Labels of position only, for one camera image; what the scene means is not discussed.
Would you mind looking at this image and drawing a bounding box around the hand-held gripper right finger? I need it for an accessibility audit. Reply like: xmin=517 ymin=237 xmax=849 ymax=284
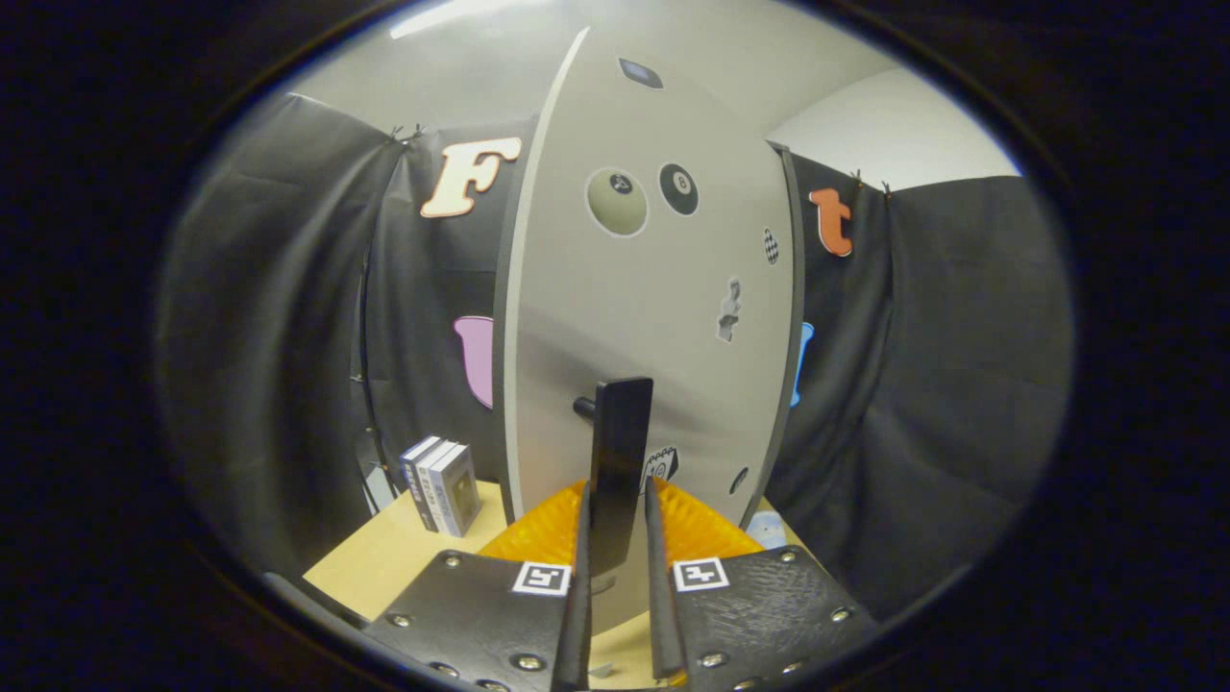
xmin=644 ymin=478 xmax=880 ymax=692

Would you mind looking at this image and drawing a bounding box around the white pale blue object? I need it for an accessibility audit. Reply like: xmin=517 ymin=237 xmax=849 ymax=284
xmin=748 ymin=509 xmax=789 ymax=551

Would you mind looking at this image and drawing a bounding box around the dark grey cabinet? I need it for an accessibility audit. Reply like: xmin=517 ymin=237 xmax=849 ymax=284
xmin=492 ymin=115 xmax=806 ymax=525

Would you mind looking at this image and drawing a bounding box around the white spine book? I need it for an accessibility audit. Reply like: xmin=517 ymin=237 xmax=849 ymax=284
xmin=413 ymin=438 xmax=453 ymax=534

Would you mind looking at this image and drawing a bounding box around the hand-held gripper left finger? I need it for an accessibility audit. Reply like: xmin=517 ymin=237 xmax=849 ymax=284
xmin=363 ymin=481 xmax=595 ymax=692

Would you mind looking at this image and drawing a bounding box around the grey cover book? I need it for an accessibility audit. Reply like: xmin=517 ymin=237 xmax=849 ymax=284
xmin=428 ymin=442 xmax=482 ymax=538

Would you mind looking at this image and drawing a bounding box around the dark blue book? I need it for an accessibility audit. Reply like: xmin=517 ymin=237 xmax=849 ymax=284
xmin=399 ymin=434 xmax=435 ymax=528

